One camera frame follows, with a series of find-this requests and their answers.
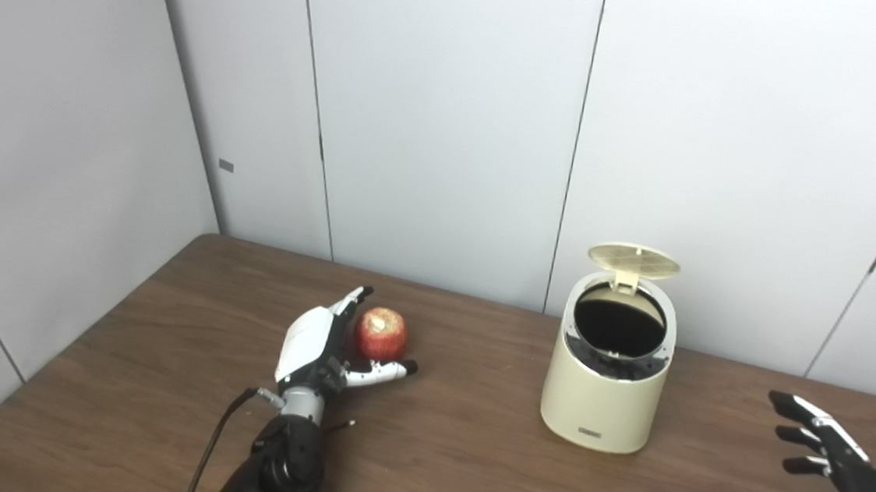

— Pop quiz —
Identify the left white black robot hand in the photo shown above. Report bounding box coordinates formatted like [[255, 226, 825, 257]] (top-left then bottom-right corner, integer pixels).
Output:
[[274, 280, 425, 398]]

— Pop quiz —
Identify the red apple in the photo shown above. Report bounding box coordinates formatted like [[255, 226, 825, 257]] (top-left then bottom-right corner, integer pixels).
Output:
[[352, 306, 409, 363]]

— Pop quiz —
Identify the cream round bin lid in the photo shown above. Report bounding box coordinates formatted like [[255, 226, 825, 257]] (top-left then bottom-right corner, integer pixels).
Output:
[[585, 241, 683, 299]]

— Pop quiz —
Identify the cream-colored round bin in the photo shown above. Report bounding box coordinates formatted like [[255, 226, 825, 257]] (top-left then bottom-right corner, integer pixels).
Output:
[[537, 238, 684, 458]]

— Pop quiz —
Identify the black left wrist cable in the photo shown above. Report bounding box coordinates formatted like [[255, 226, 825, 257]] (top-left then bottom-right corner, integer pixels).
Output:
[[182, 383, 287, 492]]

